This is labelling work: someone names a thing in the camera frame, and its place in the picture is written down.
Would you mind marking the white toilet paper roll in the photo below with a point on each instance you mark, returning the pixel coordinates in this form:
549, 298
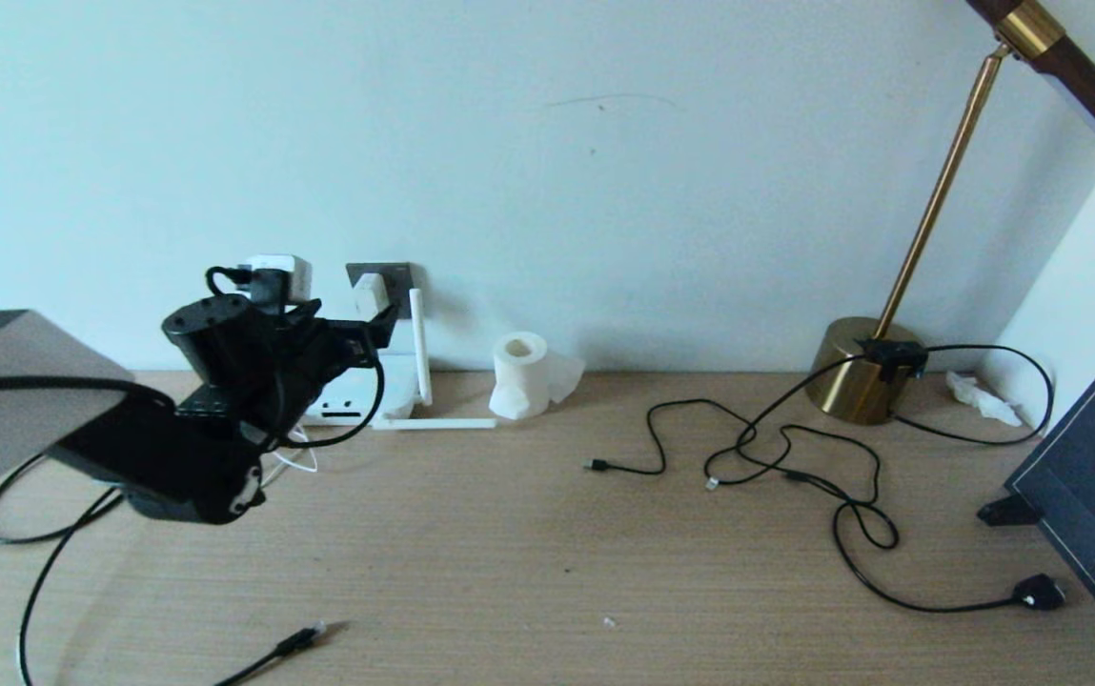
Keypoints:
520, 376

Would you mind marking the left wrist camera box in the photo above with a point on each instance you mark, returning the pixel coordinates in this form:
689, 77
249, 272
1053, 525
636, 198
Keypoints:
285, 272

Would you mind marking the white router with antennas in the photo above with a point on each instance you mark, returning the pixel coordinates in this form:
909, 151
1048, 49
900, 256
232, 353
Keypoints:
421, 343

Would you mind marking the brass desk lamp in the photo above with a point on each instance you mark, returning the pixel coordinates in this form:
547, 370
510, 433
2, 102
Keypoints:
847, 386

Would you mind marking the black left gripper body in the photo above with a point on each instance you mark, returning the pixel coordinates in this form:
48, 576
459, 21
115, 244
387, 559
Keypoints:
314, 362

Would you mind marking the grey wall socket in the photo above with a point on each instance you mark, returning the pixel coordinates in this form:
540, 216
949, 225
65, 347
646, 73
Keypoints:
401, 281

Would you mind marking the white power adapter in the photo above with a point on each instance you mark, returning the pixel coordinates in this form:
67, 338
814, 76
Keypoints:
371, 295

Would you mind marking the crumpled white tissue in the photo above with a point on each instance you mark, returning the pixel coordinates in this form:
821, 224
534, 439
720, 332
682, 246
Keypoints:
981, 398

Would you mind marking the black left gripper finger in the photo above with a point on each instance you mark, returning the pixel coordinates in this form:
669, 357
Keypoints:
304, 310
380, 329

